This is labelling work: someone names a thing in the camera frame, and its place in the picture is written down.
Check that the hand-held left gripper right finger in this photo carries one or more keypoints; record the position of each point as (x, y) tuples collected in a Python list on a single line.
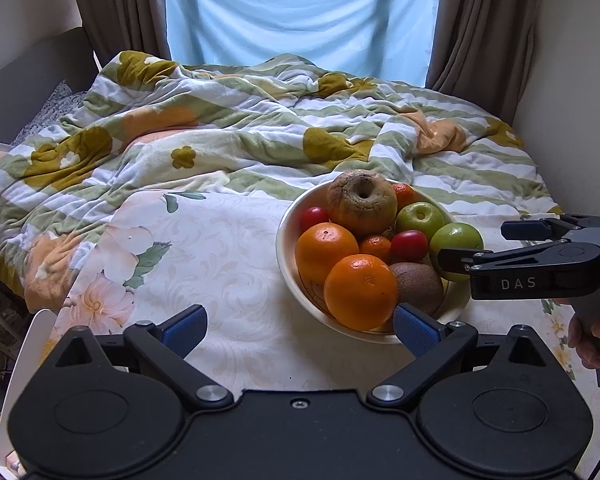
[(414, 329)]

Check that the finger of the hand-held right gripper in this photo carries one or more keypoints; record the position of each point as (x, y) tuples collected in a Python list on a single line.
[(520, 257), (527, 230)]

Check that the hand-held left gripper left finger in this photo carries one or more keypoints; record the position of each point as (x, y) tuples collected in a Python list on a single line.
[(186, 327)]

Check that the brown kiwi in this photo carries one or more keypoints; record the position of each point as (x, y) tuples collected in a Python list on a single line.
[(417, 287)]

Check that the orange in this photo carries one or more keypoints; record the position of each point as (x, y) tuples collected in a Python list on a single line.
[(325, 252), (361, 292)]

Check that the large green apple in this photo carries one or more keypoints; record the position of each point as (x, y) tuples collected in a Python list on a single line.
[(455, 240)]

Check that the red cherry tomato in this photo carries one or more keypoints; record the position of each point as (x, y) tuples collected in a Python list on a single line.
[(409, 246), (314, 218)]

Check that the small tangerine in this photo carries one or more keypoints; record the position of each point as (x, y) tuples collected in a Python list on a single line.
[(406, 196), (375, 249)]

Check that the cream bowl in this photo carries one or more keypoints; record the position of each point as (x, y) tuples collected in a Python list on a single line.
[(292, 270)]

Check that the person's right hand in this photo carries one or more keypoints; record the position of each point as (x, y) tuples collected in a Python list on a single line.
[(586, 351)]

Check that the white floral cloth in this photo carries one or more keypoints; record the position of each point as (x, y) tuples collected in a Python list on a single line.
[(220, 260)]

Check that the small green apple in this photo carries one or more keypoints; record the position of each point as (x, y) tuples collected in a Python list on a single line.
[(420, 221)]

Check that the wrinkled brown apple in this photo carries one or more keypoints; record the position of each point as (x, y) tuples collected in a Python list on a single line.
[(355, 210)]

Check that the striped floral blanket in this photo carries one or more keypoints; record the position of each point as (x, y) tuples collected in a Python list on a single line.
[(230, 130)]

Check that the brown curtain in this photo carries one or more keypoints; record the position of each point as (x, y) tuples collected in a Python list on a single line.
[(480, 30), (120, 10)]

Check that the dotted grey pillow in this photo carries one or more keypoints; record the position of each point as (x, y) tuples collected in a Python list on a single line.
[(50, 110)]

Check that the grey bed headboard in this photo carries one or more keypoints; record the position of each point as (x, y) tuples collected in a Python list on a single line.
[(25, 70)]

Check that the light blue window cloth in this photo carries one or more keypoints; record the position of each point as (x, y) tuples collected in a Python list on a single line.
[(300, 15)]

